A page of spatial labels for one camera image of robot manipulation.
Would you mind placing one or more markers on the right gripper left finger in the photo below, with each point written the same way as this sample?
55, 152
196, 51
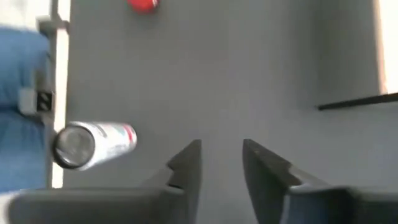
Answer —
186, 171

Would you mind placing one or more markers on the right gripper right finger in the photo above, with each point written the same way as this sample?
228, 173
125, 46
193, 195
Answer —
264, 177

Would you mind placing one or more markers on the dark grey can, bottom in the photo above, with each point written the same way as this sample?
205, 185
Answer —
102, 143

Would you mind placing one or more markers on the person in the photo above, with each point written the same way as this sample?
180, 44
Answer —
21, 140

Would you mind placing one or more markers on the red Coca-Cola can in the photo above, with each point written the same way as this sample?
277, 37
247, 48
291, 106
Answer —
143, 4

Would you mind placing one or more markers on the wooden shelf with black frame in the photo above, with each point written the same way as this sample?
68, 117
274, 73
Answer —
390, 46

